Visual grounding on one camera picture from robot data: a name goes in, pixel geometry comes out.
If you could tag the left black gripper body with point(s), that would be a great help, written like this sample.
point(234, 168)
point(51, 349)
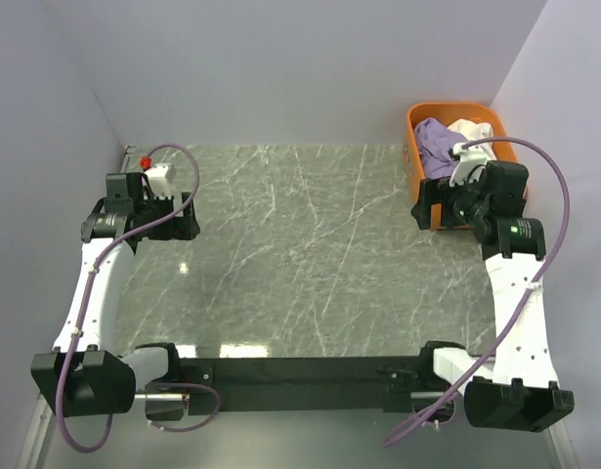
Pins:
point(155, 210)

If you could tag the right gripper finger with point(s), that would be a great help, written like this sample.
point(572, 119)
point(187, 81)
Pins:
point(432, 192)
point(427, 216)

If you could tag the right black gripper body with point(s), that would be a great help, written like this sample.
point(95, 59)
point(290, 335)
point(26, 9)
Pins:
point(461, 204)

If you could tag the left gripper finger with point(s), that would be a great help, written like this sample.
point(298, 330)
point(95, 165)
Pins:
point(186, 229)
point(187, 204)

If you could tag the purple t shirt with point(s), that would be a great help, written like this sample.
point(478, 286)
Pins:
point(434, 142)

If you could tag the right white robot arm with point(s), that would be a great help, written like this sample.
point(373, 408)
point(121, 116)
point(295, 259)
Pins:
point(516, 387)

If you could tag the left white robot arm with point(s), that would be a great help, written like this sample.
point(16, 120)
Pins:
point(81, 376)

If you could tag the white t shirt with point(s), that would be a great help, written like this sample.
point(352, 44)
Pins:
point(472, 130)

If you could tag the black mounting base bar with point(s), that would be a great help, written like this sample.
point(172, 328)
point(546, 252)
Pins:
point(297, 384)

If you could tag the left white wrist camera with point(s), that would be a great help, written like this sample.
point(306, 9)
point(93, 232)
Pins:
point(160, 178)

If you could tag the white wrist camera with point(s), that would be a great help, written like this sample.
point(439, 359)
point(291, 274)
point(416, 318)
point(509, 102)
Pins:
point(160, 178)
point(470, 163)

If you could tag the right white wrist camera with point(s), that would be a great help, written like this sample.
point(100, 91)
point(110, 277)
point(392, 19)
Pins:
point(470, 163)

